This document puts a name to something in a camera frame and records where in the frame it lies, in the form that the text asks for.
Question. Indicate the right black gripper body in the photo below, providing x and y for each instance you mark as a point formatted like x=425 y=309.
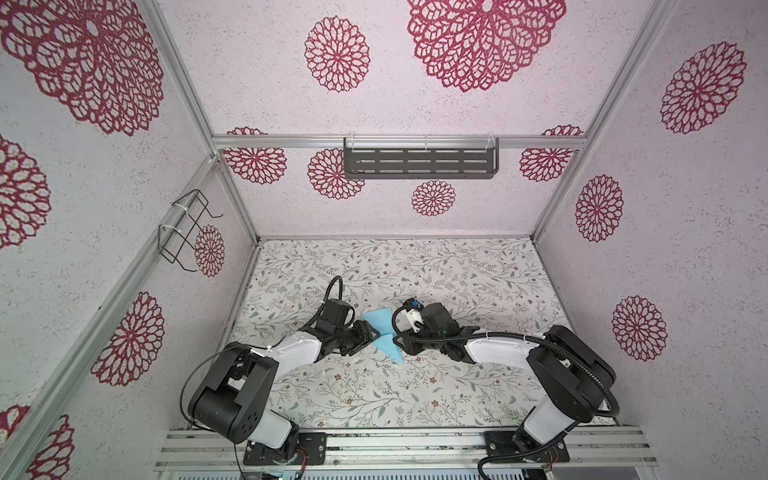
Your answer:
x=415 y=346

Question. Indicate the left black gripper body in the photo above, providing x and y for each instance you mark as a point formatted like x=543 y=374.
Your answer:
x=352 y=339

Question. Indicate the light blue square paper sheet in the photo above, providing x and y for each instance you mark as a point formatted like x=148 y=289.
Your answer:
x=380 y=320

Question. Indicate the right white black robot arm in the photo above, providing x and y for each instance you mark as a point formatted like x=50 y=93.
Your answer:
x=577 y=383

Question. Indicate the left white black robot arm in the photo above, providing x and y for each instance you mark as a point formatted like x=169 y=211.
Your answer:
x=231 y=400

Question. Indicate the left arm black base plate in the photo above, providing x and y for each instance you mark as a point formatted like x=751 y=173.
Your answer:
x=294 y=449

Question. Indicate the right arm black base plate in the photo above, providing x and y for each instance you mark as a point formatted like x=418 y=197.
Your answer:
x=518 y=446

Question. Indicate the dark grey slotted wall shelf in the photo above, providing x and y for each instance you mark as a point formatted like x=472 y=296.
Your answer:
x=425 y=163

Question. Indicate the aluminium front rail frame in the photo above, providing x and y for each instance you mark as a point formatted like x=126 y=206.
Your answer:
x=407 y=449

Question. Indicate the black wire wall rack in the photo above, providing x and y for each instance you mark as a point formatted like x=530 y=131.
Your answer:
x=204 y=241

